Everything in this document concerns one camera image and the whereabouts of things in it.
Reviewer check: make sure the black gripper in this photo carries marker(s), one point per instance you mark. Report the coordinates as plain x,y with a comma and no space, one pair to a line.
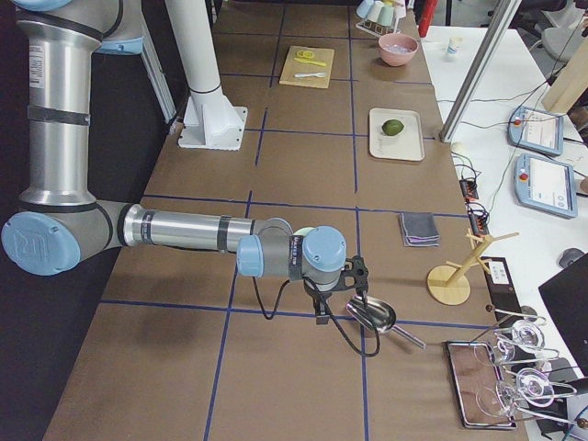
322,290

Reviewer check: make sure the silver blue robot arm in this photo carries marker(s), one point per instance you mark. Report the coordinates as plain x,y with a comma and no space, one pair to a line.
60,223

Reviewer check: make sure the green bowl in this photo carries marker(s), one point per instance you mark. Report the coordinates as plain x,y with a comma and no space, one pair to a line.
303,231

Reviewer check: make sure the pink bowl with ice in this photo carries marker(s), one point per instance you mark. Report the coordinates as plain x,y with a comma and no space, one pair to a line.
397,49

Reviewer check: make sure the metal scoop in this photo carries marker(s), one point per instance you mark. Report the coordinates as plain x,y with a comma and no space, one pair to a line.
382,319

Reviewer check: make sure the wooden mug tree stand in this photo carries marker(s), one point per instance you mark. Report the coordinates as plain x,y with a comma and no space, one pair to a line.
448,283

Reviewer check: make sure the folded grey cloth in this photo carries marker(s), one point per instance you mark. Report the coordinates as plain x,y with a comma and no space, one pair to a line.
418,229

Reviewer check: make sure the clear wine glass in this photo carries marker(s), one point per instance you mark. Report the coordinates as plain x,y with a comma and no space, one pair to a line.
531,386
484,353
489,401
524,335

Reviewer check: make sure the black power strip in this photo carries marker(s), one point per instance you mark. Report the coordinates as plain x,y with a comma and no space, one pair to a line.
469,189
478,219

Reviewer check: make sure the black box with label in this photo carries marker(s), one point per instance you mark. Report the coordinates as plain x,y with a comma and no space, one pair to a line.
500,284

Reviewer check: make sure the black glass rack tray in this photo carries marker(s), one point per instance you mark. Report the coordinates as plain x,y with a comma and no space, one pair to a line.
467,376

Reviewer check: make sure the cream rabbit tray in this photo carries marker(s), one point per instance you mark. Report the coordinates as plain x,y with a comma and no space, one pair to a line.
407,146

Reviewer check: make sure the green lime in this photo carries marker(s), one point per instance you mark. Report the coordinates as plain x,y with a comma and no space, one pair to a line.
392,127

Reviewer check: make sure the black laptop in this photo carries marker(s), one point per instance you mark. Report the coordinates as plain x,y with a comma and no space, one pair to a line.
565,297

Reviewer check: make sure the blue teach pendant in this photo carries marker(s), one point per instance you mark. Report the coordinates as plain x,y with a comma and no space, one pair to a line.
536,130
546,185

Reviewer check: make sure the grey computer mouse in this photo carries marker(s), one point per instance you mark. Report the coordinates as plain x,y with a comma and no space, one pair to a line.
570,256

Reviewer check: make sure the wooden cutting board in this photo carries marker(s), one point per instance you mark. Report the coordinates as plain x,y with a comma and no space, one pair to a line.
291,67

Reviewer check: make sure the yellow plastic knife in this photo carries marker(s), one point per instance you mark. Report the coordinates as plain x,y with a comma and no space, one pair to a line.
310,61

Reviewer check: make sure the green cup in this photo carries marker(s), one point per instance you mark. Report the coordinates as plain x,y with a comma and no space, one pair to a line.
386,14

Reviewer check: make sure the white cup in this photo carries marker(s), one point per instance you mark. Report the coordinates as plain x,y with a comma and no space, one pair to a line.
374,11

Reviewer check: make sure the blue cup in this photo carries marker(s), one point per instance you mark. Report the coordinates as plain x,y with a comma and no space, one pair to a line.
364,7

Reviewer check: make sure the red fire extinguisher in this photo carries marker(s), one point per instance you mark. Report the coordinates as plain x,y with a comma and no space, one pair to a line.
427,11

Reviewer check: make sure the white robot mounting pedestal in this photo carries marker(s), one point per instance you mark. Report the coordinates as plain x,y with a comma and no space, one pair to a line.
210,120

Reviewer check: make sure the wire cup rack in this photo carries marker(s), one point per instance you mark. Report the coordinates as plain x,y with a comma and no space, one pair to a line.
377,28

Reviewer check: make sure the aluminium frame post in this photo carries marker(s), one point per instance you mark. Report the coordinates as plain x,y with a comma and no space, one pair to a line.
501,19

